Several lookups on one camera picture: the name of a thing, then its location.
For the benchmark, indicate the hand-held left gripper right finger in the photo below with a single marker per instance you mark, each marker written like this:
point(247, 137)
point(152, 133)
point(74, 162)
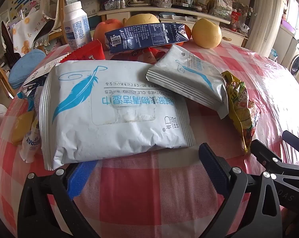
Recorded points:
point(214, 171)

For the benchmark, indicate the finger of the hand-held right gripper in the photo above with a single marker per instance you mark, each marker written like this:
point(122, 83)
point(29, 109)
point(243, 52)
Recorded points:
point(266, 157)
point(297, 143)

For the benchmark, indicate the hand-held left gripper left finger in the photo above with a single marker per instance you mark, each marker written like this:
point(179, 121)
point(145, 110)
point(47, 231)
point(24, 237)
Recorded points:
point(80, 178)

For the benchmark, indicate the yellow snack wrapper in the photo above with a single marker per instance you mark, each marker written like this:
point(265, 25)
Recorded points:
point(241, 109)

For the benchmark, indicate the small white printed wrapper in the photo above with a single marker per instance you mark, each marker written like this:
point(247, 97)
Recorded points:
point(30, 146)

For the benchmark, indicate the large white wet wipes pack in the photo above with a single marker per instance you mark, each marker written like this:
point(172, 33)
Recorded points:
point(114, 119)

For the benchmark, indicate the gold square packet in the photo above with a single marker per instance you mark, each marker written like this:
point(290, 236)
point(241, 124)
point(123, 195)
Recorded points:
point(21, 126)

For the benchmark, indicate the small white wet wipes pack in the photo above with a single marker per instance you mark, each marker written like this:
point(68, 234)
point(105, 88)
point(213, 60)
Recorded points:
point(189, 79)

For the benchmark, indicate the large red snack wrapper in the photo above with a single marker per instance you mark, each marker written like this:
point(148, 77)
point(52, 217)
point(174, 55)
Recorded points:
point(90, 50)

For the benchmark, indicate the small red snack wrapper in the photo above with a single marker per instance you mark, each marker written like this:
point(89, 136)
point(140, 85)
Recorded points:
point(149, 54)

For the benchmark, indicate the dark blue milk carton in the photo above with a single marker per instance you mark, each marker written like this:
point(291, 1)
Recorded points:
point(144, 37)

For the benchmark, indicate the pink checkered tablecloth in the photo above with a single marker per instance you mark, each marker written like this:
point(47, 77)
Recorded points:
point(152, 178)

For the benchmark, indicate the washing machine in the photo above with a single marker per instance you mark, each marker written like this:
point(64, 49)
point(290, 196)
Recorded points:
point(298, 62)

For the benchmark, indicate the white printed paper strip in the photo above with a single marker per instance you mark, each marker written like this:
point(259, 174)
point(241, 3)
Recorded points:
point(42, 70)

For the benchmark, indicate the blue seat cushion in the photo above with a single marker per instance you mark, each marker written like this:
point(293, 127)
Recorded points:
point(25, 69)

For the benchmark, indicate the cream curtain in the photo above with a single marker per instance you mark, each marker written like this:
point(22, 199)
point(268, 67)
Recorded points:
point(268, 17)

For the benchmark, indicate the small yellow pear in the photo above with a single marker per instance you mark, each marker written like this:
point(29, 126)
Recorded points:
point(206, 34)

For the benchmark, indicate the orange tangerine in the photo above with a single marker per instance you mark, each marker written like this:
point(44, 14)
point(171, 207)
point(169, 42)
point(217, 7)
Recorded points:
point(188, 33)

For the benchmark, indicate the wooden chair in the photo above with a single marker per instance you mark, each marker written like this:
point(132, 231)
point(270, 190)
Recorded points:
point(60, 37)

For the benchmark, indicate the red apple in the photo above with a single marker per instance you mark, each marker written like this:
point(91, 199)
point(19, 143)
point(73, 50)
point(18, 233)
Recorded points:
point(102, 32)

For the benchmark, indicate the white plastic bottle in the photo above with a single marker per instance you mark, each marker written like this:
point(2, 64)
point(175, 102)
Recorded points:
point(76, 27)

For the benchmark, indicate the clear plastic bag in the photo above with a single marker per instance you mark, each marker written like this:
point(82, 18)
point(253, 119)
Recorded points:
point(220, 8)

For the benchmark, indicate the orange print white cloth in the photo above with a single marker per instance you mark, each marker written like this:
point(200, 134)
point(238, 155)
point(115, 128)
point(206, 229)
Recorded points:
point(28, 29)

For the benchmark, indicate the large yellow pear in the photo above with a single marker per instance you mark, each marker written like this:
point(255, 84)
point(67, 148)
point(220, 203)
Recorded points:
point(142, 19)

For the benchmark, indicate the cream television cabinet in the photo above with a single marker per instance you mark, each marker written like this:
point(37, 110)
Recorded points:
point(114, 12)

